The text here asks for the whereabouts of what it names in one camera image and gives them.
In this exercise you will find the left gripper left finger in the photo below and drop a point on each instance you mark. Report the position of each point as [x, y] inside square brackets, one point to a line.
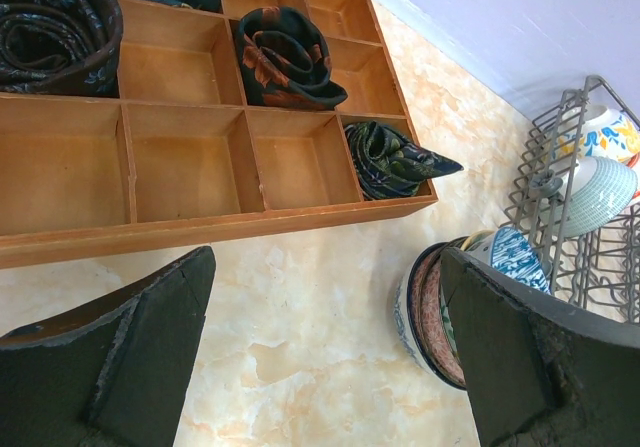
[113, 371]

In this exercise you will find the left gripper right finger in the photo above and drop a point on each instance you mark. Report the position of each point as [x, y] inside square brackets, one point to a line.
[540, 371]

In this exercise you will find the pink bowl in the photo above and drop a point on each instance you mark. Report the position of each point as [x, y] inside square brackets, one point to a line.
[417, 299]
[434, 327]

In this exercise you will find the blue white floral bowl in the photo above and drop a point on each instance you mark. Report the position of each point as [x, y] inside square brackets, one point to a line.
[402, 314]

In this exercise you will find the pale green bowl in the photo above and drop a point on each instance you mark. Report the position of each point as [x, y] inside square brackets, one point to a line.
[598, 189]

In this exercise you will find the yellow blue patterned bowl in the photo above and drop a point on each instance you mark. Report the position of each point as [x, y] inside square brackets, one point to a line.
[597, 130]

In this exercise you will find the orange patterned bowl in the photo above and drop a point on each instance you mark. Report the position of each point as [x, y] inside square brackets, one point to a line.
[634, 163]

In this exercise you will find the wooden compartment tray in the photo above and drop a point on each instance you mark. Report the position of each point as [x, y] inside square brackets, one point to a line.
[179, 156]

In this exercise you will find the green leaf rolled cloth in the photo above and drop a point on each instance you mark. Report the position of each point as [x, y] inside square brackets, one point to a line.
[390, 165]

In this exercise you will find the blue flower rolled cloth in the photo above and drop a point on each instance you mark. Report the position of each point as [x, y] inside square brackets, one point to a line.
[60, 47]

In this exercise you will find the orange flower rolled cloth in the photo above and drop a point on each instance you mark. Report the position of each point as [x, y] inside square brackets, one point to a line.
[285, 61]

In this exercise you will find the grey wire dish rack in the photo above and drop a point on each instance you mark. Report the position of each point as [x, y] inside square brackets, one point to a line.
[598, 271]

